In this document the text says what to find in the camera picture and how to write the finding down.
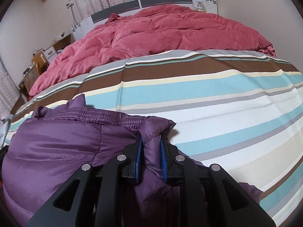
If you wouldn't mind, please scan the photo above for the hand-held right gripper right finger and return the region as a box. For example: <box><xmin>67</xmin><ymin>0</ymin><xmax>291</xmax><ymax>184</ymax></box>
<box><xmin>160</xmin><ymin>135</ymin><xmax>277</xmax><ymax>227</ymax></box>

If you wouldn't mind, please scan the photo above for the red quilt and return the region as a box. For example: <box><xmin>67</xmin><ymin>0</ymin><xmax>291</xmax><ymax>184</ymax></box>
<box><xmin>28</xmin><ymin>4</ymin><xmax>276</xmax><ymax>100</ymax></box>

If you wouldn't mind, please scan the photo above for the cane back wooden chair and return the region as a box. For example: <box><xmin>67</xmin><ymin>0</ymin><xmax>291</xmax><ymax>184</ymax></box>
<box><xmin>24</xmin><ymin>65</ymin><xmax>42</xmax><ymax>94</ymax></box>

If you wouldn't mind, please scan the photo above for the air conditioner cable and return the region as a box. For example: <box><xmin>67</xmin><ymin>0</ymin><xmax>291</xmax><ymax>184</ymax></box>
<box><xmin>66</xmin><ymin>0</ymin><xmax>79</xmax><ymax>26</ymax></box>

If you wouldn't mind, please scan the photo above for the white leaf print headboard panel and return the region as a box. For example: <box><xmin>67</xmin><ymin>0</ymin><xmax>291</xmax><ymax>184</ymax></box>
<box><xmin>191</xmin><ymin>0</ymin><xmax>218</xmax><ymax>15</ymax></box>
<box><xmin>72</xmin><ymin>20</ymin><xmax>94</xmax><ymax>40</ymax></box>

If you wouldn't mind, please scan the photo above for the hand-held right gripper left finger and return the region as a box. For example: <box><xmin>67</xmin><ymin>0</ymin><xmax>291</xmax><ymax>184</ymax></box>
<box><xmin>27</xmin><ymin>132</ymin><xmax>144</xmax><ymax>227</ymax></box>

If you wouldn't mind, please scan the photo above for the purple down jacket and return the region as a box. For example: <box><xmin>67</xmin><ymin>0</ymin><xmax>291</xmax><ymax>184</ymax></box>
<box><xmin>1</xmin><ymin>94</ymin><xmax>263</xmax><ymax>227</ymax></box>

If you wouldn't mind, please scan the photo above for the striped bed sheet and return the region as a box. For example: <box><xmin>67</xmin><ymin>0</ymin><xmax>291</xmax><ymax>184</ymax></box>
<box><xmin>7</xmin><ymin>50</ymin><xmax>303</xmax><ymax>225</ymax></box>

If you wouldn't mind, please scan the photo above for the white drawer unit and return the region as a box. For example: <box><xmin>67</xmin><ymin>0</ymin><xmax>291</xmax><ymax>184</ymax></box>
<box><xmin>44</xmin><ymin>46</ymin><xmax>57</xmax><ymax>58</ymax></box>

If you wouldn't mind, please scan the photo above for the deer print pillow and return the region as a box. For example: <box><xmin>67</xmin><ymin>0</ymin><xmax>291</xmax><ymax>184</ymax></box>
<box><xmin>0</xmin><ymin>118</ymin><xmax>12</xmax><ymax>147</ymax></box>

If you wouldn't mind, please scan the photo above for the patterned side curtain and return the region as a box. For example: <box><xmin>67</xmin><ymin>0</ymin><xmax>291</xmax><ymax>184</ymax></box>
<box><xmin>0</xmin><ymin>68</ymin><xmax>19</xmax><ymax>116</ymax></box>

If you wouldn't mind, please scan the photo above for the wooden side cabinet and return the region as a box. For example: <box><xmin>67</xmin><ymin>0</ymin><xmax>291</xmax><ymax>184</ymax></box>
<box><xmin>52</xmin><ymin>33</ymin><xmax>73</xmax><ymax>52</ymax></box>

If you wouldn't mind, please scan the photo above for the dark wooden desk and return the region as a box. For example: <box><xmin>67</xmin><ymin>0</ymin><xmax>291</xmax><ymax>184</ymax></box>
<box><xmin>18</xmin><ymin>68</ymin><xmax>30</xmax><ymax>91</ymax></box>

